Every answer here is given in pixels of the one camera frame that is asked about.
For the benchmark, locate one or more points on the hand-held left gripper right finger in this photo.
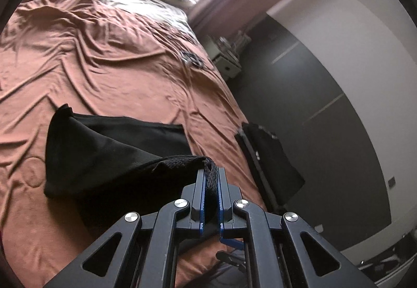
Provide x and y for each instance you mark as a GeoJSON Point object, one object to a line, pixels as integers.
{"type": "Point", "coordinates": [221, 206]}

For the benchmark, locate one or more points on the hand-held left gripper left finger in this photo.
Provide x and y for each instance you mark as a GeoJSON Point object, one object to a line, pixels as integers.
{"type": "Point", "coordinates": [202, 203]}

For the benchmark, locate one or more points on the stack of dark clothes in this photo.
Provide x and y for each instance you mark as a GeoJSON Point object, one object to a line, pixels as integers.
{"type": "Point", "coordinates": [270, 161]}

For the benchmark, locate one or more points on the black tank top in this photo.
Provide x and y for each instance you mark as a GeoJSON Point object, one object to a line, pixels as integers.
{"type": "Point", "coordinates": [114, 157]}

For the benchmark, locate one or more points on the white nightstand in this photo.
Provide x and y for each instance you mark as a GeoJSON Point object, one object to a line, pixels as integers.
{"type": "Point", "coordinates": [224, 66]}

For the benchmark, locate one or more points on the small black object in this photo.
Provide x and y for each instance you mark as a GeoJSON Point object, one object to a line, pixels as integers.
{"type": "Point", "coordinates": [192, 59]}

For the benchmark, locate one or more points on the bed with brown sheet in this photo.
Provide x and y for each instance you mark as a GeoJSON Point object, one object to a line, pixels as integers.
{"type": "Point", "coordinates": [114, 63]}

